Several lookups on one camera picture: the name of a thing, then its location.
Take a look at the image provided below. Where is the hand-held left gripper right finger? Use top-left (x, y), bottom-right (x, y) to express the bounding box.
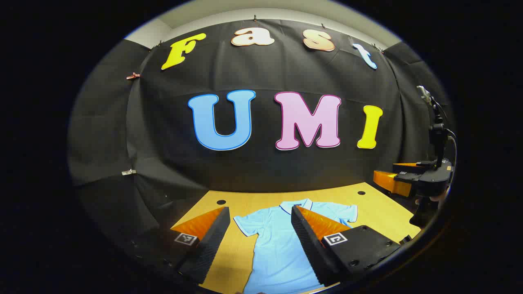
top-left (291, 205), bottom-right (403, 286)

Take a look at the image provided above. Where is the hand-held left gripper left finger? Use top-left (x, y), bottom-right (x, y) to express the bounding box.
top-left (123, 206), bottom-right (231, 285)

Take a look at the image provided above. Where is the light blue T-shirt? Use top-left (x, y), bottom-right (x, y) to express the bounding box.
top-left (234, 199), bottom-right (359, 294)

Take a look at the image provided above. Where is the black backdrop cloth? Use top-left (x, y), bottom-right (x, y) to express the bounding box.
top-left (67, 18), bottom-right (456, 266)

